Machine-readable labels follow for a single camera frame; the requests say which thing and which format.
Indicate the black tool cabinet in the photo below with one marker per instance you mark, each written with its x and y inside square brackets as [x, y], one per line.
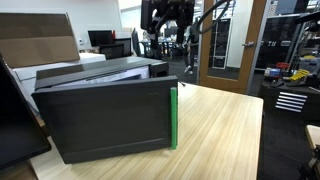
[286, 100]

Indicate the small black background monitor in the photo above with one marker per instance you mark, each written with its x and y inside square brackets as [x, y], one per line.
[100, 37]

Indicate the large black box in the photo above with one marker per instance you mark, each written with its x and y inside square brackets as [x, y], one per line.
[106, 120]

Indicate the person in dark clothes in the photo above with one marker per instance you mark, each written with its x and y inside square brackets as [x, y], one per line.
[191, 46]

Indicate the black shelf rack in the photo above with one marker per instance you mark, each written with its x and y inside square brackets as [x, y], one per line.
[278, 43]

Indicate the yellow tool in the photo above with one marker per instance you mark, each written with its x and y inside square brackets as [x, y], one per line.
[299, 75]

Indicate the small wooden side table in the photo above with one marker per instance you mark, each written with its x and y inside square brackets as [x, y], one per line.
[313, 135]

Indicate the black microwave body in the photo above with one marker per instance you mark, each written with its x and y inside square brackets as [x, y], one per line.
[100, 65]

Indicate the blue box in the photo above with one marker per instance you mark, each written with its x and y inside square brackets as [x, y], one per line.
[272, 72]

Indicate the large black desktop monitor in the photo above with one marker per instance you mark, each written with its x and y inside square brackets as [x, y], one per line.
[16, 126]

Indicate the open brown cardboard box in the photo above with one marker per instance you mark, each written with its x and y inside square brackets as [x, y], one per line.
[36, 40]

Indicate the red tool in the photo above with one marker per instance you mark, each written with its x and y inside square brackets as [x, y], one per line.
[282, 65]

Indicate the wooden door with glass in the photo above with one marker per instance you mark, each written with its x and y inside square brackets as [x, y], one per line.
[256, 30]

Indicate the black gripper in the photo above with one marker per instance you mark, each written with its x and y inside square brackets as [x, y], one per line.
[175, 11]

